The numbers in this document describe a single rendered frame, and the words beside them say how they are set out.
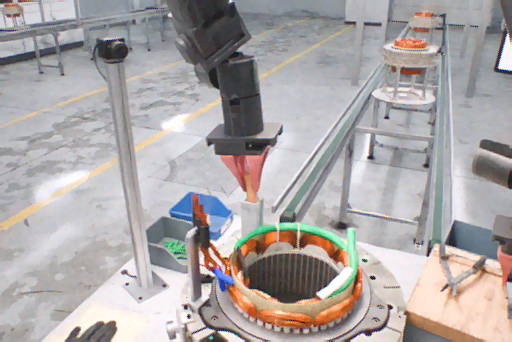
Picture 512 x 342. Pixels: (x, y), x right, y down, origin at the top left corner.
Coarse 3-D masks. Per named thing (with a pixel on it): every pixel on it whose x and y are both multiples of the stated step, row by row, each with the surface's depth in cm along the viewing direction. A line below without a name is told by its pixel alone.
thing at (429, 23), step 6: (414, 18) 422; (420, 18) 417; (426, 18) 415; (438, 18) 421; (408, 24) 433; (414, 24) 425; (420, 24) 421; (426, 24) 419; (432, 24) 419; (438, 24) 433; (432, 30) 437; (414, 36) 448; (432, 36) 439; (432, 42) 442; (438, 48) 432
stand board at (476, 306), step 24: (432, 264) 71; (456, 264) 71; (432, 288) 65; (480, 288) 65; (504, 288) 65; (408, 312) 61; (432, 312) 61; (456, 312) 60; (480, 312) 60; (504, 312) 60; (456, 336) 58; (480, 336) 56; (504, 336) 56
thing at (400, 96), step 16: (384, 48) 251; (432, 48) 252; (400, 64) 244; (416, 64) 242; (432, 64) 245; (384, 80) 269; (384, 96) 262; (400, 96) 263; (416, 96) 264; (432, 96) 263
